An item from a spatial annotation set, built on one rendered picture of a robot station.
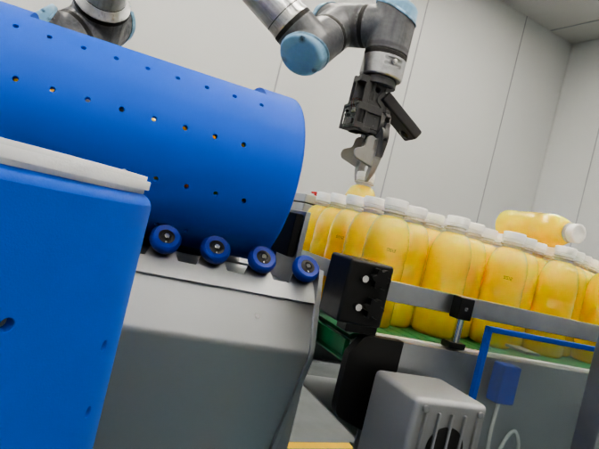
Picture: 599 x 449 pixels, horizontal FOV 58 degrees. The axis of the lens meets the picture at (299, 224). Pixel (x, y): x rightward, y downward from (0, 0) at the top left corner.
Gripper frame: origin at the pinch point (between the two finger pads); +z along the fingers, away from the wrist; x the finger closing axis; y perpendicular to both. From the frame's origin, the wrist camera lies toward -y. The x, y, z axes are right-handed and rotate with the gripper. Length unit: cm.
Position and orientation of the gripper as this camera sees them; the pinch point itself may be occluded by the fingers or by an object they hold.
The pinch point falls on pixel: (365, 175)
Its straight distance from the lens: 116.1
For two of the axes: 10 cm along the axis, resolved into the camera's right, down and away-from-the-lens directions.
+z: -2.4, 9.7, 0.1
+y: -9.1, -2.2, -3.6
